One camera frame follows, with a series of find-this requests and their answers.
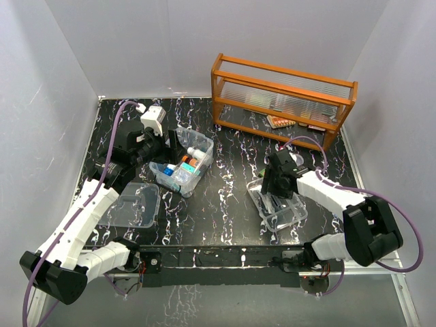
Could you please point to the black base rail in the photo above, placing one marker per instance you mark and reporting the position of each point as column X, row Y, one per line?
column 283, row 265

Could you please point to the clear plastic medicine box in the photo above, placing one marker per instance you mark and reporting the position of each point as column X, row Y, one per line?
column 187, row 138

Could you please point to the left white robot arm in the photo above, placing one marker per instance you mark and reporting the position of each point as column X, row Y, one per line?
column 58, row 267

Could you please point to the clear plastic box lid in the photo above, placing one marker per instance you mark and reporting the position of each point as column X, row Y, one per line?
column 136, row 207

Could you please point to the small green box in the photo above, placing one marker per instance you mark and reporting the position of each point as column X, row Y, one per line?
column 261, row 172

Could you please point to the clear compartment organizer tray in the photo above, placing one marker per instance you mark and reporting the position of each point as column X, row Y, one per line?
column 293, row 210

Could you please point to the small clear round jar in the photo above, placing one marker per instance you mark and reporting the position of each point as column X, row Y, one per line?
column 298, row 159

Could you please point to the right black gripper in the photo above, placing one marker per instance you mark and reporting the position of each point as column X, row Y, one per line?
column 268, row 187

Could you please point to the brown bottle orange cap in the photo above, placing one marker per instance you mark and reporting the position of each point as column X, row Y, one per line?
column 190, row 161

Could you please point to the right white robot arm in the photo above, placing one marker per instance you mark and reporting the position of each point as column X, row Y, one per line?
column 370, row 231

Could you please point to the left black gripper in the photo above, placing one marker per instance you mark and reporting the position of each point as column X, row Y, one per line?
column 177, row 150

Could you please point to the orange wooden shelf rack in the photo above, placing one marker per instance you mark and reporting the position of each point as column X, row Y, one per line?
column 244, row 92

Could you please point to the blue header plastic packet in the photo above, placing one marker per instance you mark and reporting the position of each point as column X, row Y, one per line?
column 183, row 173

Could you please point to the white medicine bottle green label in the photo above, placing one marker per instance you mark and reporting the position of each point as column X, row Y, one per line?
column 196, row 153

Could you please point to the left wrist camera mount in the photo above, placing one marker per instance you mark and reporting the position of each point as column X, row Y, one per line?
column 152, row 117

